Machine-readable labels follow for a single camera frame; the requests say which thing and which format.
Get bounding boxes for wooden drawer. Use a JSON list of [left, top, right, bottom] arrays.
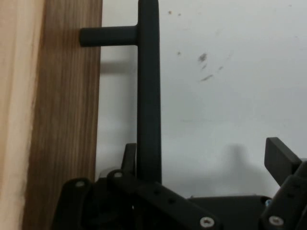
[[0, 0, 103, 230]]

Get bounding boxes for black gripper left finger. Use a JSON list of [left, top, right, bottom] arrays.
[[51, 143, 223, 230]]

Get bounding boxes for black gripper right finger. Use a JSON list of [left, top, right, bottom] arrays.
[[260, 137, 307, 230]]

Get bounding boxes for black bar drawer handle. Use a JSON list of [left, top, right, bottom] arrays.
[[79, 0, 163, 185]]

